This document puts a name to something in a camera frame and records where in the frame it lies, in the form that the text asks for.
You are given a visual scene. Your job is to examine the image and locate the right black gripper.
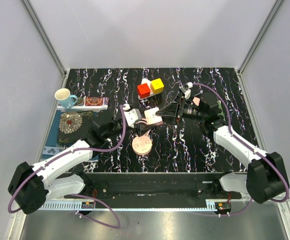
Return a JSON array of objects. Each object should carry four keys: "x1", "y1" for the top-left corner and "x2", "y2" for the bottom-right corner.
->
[{"x1": 156, "y1": 93, "x2": 206, "y2": 126}]

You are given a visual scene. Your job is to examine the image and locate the pink power cord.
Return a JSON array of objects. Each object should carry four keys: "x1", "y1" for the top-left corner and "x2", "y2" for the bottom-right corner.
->
[{"x1": 136, "y1": 119, "x2": 160, "y2": 137}]

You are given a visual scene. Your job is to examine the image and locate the pink cube socket front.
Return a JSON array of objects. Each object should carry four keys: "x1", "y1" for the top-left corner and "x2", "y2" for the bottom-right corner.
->
[{"x1": 144, "y1": 107, "x2": 163, "y2": 125}]

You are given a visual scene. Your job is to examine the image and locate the pink cube socket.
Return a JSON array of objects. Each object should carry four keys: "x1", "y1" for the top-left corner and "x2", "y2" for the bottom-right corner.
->
[
  {"x1": 144, "y1": 107, "x2": 163, "y2": 125},
  {"x1": 192, "y1": 97, "x2": 200, "y2": 106}
]

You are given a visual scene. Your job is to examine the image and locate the round pink power strip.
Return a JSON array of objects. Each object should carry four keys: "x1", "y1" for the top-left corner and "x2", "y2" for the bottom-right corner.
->
[{"x1": 132, "y1": 135, "x2": 152, "y2": 156}]

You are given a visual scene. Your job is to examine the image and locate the yellow cube socket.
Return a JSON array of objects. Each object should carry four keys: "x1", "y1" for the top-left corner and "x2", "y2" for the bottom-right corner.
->
[{"x1": 150, "y1": 78, "x2": 164, "y2": 94}]

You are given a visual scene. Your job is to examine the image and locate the red cube socket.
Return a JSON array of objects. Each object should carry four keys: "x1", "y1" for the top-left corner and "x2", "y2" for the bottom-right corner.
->
[{"x1": 137, "y1": 83, "x2": 150, "y2": 99}]

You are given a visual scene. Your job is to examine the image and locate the white triangular power strip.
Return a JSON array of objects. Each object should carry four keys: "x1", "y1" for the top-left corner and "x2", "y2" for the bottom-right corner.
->
[{"x1": 136, "y1": 78, "x2": 159, "y2": 100}]

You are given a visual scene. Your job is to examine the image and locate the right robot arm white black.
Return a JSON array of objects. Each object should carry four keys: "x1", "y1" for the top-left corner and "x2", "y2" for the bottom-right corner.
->
[{"x1": 156, "y1": 93, "x2": 289, "y2": 204}]

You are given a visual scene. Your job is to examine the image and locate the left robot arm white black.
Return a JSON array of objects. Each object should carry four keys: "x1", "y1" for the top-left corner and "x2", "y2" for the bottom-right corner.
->
[{"x1": 8, "y1": 114, "x2": 156, "y2": 215}]

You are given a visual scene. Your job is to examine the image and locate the pink cube socket rear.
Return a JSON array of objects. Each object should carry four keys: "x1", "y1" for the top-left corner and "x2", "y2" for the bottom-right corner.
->
[{"x1": 192, "y1": 97, "x2": 200, "y2": 106}]

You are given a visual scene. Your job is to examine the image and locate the green power strip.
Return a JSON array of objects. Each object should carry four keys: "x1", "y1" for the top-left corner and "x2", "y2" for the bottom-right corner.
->
[{"x1": 217, "y1": 100, "x2": 224, "y2": 116}]

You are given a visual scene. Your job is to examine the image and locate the black floral square plate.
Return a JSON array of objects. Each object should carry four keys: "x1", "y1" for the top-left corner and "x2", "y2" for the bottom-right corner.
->
[{"x1": 57, "y1": 110, "x2": 95, "y2": 145}]

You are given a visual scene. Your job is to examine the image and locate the blue ceramic mug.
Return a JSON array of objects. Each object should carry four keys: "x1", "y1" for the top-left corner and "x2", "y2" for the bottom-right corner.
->
[{"x1": 54, "y1": 88, "x2": 78, "y2": 109}]

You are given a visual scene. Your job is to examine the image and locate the patterned blue cloth mat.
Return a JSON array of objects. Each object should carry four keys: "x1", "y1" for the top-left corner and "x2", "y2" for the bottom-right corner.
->
[{"x1": 42, "y1": 96, "x2": 109, "y2": 160}]

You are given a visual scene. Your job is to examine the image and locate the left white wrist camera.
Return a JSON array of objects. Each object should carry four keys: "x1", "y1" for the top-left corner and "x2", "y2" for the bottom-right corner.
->
[{"x1": 123, "y1": 104, "x2": 142, "y2": 128}]

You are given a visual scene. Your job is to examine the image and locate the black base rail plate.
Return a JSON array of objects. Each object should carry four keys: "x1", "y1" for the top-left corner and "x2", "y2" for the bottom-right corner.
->
[{"x1": 74, "y1": 171, "x2": 243, "y2": 209}]

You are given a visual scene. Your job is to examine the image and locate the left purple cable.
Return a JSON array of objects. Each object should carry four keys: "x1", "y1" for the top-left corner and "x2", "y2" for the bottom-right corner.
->
[{"x1": 8, "y1": 104, "x2": 128, "y2": 229}]

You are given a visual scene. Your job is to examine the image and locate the purple cable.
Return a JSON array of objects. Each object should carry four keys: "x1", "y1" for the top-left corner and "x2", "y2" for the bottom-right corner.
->
[
  {"x1": 8, "y1": 104, "x2": 128, "y2": 229},
  {"x1": 191, "y1": 82, "x2": 290, "y2": 217}
]

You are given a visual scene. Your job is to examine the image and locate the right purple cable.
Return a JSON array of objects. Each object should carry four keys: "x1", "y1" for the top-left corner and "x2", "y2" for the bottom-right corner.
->
[{"x1": 191, "y1": 82, "x2": 290, "y2": 217}]

